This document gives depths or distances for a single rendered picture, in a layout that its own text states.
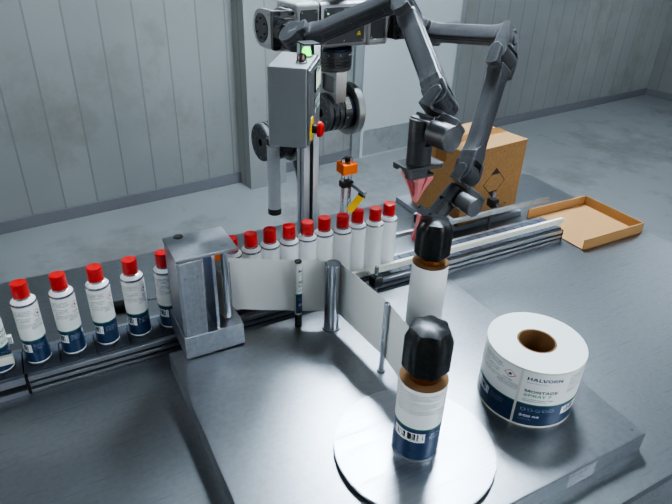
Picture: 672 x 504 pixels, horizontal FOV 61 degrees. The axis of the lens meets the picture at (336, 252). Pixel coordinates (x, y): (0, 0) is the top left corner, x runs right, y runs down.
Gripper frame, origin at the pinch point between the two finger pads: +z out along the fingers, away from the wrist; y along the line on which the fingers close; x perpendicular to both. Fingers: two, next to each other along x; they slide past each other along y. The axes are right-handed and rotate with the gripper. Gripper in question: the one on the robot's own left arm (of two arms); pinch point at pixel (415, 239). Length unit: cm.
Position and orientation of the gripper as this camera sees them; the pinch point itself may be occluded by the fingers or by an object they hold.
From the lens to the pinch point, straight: 173.7
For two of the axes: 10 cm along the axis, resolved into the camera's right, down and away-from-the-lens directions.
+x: 6.2, 4.5, 6.4
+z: -6.3, 7.8, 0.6
